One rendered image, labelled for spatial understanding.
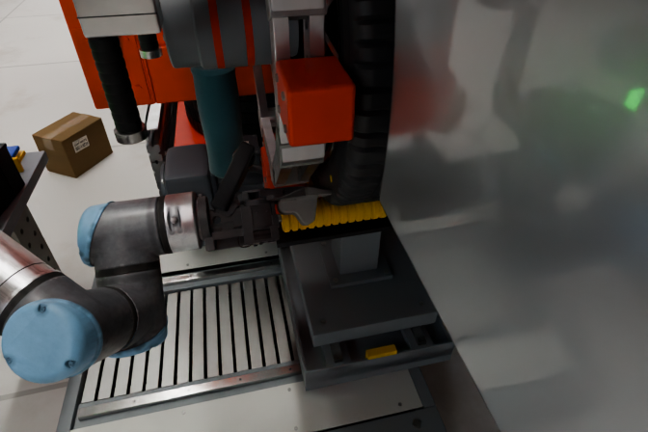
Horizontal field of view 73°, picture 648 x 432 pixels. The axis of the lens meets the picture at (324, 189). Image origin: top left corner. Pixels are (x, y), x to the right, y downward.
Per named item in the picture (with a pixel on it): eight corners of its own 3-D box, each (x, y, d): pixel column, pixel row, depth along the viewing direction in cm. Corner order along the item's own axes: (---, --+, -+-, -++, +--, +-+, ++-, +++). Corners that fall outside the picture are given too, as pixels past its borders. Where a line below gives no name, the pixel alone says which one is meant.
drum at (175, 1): (301, 74, 75) (298, -14, 67) (172, 86, 71) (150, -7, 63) (288, 46, 86) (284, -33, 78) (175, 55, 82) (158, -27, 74)
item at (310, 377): (449, 362, 109) (456, 338, 103) (306, 393, 102) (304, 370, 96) (383, 229, 148) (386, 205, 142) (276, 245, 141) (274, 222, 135)
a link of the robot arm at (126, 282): (77, 368, 59) (68, 275, 60) (124, 344, 71) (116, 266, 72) (144, 360, 58) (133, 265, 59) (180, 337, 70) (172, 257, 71)
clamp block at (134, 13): (162, 34, 55) (151, -13, 52) (83, 40, 53) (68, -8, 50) (164, 22, 59) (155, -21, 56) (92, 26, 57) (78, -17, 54)
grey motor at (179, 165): (316, 246, 141) (314, 153, 120) (180, 268, 134) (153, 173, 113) (306, 210, 155) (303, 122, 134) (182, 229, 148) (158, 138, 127)
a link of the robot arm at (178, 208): (172, 199, 73) (160, 190, 64) (202, 195, 74) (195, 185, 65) (178, 253, 72) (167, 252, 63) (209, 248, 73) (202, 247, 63)
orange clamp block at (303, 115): (336, 106, 58) (355, 141, 51) (276, 113, 56) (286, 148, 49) (337, 54, 53) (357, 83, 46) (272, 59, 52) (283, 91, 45)
